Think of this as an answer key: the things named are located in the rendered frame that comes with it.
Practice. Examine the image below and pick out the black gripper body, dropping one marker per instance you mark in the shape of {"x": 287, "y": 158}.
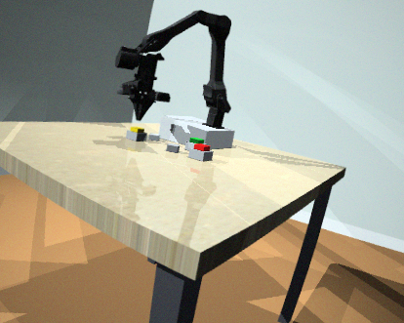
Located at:
{"x": 150, "y": 95}

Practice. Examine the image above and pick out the yellow button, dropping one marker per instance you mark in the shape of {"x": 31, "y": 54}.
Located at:
{"x": 136, "y": 134}

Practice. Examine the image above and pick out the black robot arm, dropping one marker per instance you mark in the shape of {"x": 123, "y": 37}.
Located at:
{"x": 214, "y": 92}

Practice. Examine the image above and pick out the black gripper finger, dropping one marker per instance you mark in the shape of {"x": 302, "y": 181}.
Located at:
{"x": 136, "y": 104}
{"x": 144, "y": 107}

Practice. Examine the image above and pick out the red button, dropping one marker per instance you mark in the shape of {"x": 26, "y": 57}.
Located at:
{"x": 201, "y": 152}

